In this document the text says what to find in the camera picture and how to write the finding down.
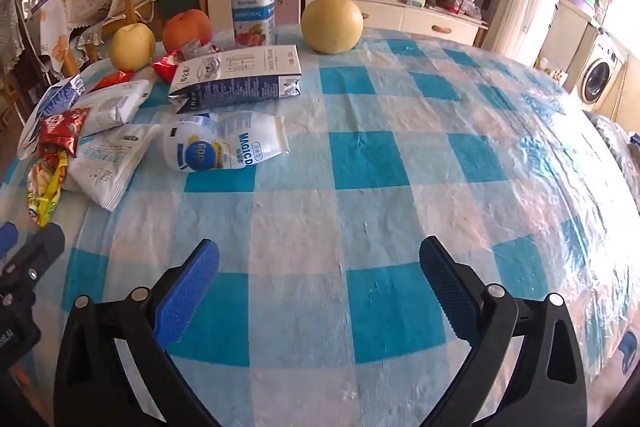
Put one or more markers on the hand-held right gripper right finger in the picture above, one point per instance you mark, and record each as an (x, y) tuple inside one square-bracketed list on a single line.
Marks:
[(450, 292)]

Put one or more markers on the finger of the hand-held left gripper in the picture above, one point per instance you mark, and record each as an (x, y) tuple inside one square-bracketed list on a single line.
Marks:
[(7, 239), (40, 252)]

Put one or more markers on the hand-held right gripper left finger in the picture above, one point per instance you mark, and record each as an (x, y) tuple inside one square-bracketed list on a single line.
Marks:
[(187, 292)]

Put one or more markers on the blue cartoon wet wipes packet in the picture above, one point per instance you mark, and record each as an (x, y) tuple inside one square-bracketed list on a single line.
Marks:
[(52, 99)]

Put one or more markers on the white packet with grey print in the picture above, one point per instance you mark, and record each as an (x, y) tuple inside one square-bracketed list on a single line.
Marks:
[(112, 107)]

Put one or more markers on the red and silver wrapper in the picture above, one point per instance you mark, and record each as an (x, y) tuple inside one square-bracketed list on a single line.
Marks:
[(167, 67)]

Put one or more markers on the yellow and red snack wrapper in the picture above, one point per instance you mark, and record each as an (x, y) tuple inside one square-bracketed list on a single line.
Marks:
[(45, 187)]

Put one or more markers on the white packet with blue print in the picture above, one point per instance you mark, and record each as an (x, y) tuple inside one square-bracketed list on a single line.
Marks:
[(107, 162)]

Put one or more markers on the blue checked tablecloth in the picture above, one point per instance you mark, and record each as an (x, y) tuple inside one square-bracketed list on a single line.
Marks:
[(350, 187)]

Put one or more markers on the squashed white plastic bottle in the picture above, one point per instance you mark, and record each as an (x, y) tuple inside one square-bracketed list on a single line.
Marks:
[(225, 142)]

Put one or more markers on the flat red packet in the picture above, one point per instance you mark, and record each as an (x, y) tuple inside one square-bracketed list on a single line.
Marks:
[(112, 81)]

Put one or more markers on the dining table with printed cloth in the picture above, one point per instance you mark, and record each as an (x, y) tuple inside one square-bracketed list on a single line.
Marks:
[(57, 37)]

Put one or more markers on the white and blue milk carton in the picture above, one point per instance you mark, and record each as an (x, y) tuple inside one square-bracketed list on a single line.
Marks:
[(235, 77)]

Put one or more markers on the yellow pear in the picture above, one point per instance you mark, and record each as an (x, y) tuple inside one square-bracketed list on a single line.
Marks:
[(331, 24), (132, 49)]

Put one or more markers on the orange red apple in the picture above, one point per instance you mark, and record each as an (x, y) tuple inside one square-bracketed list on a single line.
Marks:
[(187, 29)]

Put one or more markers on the white washing machine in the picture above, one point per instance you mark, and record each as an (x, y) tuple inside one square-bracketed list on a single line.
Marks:
[(600, 74)]

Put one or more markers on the light wooden chair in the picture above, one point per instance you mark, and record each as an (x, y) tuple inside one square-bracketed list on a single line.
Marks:
[(135, 2)]

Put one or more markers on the white TV cabinet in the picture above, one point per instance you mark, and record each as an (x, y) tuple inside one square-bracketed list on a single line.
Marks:
[(390, 14)]

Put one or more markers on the white yogurt drink bottle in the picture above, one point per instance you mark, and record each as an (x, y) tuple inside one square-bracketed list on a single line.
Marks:
[(252, 7)]

